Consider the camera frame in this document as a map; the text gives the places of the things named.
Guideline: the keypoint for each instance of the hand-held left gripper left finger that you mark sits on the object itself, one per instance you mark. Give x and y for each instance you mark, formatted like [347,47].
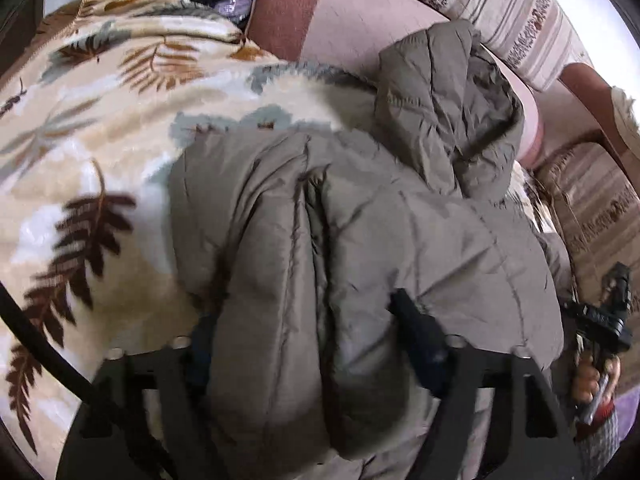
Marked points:
[202,360]

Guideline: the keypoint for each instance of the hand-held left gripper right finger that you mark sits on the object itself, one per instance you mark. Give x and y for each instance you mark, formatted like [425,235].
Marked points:
[419,330]

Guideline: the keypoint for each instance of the olive puffer jacket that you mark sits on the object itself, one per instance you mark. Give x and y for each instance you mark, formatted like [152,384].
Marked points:
[360,240]

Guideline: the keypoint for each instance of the person's right forearm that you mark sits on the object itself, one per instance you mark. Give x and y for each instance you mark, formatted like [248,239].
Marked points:
[597,440]

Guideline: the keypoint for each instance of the person's right hand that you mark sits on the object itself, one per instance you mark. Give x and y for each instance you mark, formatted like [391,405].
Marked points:
[586,385]

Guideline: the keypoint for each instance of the patterned sofa armrest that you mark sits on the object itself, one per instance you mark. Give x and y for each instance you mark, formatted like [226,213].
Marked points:
[595,210]

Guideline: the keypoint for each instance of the leaf print fleece blanket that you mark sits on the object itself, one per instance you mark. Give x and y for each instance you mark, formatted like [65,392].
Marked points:
[90,160]

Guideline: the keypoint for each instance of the pink brown sofa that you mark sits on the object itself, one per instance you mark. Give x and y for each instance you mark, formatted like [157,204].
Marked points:
[345,25]

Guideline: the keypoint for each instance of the striped sofa back cushion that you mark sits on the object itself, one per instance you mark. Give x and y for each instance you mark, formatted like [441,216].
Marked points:
[505,10]

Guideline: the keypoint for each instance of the purple patterned cloth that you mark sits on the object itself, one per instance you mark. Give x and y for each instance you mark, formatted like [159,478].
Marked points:
[232,6]

